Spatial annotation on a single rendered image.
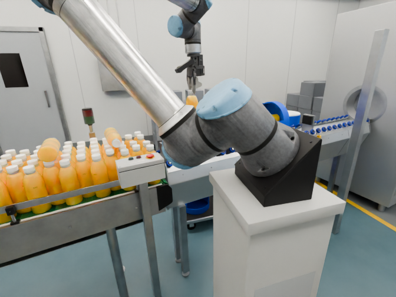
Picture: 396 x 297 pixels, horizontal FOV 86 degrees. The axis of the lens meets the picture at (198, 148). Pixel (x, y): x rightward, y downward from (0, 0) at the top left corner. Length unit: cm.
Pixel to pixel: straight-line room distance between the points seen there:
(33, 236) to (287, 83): 557
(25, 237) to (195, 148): 86
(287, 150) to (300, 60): 547
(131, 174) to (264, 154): 58
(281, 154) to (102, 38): 59
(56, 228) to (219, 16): 465
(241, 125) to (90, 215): 85
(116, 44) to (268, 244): 70
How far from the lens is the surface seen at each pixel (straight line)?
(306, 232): 76
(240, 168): 77
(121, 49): 69
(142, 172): 98
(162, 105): 65
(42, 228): 120
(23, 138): 521
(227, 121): 56
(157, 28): 475
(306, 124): 212
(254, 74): 538
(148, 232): 119
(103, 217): 118
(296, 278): 88
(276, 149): 63
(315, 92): 483
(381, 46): 203
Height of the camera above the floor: 147
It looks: 20 degrees down
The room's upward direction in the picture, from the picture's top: 2 degrees counter-clockwise
